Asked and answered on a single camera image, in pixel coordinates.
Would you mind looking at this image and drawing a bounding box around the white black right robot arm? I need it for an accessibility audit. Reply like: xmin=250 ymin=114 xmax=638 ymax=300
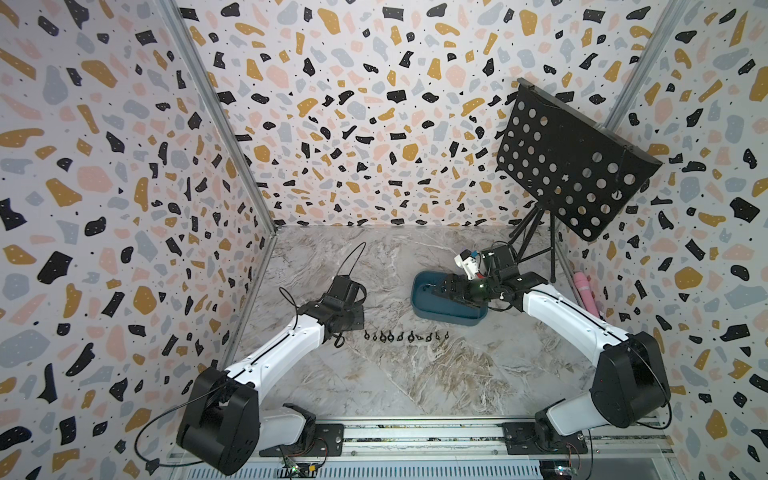
xmin=426 ymin=245 xmax=671 ymax=450

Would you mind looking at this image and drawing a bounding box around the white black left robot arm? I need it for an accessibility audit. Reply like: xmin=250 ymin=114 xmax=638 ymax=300
xmin=176 ymin=275 xmax=367 ymax=475

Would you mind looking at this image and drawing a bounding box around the aluminium corner profile right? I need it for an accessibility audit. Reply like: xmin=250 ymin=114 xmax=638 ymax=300
xmin=603 ymin=0 xmax=690 ymax=132

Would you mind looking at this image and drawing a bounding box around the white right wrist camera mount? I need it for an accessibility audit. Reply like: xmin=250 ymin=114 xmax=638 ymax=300
xmin=454 ymin=249 xmax=484 ymax=280

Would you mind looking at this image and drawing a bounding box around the teal plastic storage box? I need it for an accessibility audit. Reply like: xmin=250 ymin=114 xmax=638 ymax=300
xmin=411 ymin=271 xmax=488 ymax=326

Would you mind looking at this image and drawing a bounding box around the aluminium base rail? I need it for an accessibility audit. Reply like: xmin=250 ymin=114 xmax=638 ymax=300
xmin=167 ymin=416 xmax=679 ymax=480

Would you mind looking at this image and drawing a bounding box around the pink cylindrical bottle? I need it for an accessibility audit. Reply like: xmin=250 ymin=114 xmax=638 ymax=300
xmin=573 ymin=272 xmax=601 ymax=318

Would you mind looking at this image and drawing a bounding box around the aluminium corner profile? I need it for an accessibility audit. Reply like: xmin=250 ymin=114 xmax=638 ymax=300
xmin=603 ymin=0 xmax=690 ymax=132
xmin=155 ymin=0 xmax=277 ymax=237

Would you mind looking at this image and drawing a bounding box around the black music stand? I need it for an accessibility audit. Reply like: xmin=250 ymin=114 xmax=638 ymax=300
xmin=483 ymin=80 xmax=662 ymax=282

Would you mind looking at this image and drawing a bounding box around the aluminium corner profile left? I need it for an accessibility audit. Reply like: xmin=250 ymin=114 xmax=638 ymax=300
xmin=155 ymin=0 xmax=277 ymax=237

